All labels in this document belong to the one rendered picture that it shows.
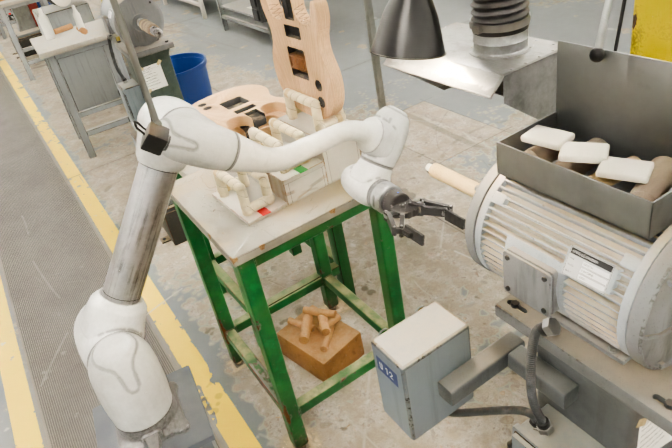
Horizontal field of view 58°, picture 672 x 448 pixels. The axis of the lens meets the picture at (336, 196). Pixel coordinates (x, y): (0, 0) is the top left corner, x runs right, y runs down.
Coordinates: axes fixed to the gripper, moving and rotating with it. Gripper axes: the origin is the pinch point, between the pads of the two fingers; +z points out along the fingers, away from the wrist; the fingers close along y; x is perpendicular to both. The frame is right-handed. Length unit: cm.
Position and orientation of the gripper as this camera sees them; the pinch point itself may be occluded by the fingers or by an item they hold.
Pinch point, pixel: (441, 230)
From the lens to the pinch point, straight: 154.3
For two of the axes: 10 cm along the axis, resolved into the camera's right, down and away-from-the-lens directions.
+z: 5.4, 3.6, -7.6
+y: -8.4, 2.7, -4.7
